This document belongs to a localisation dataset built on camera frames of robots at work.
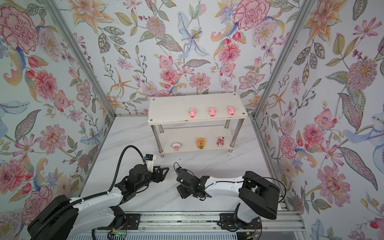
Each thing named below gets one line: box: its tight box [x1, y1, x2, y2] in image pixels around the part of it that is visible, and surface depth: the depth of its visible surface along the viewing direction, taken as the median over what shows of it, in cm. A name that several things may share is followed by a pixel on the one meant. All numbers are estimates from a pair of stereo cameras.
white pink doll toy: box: [171, 142, 182, 151], surface depth 92 cm
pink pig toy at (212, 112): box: [209, 107, 217, 117], surface depth 74 cm
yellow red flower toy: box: [196, 137, 206, 149], surface depth 95 cm
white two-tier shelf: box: [147, 92, 248, 158], surface depth 86 cm
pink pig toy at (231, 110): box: [227, 106, 236, 116], surface depth 74 cm
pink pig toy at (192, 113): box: [189, 107, 196, 118], surface depth 74 cm
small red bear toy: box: [216, 136, 225, 147], surface depth 95 cm
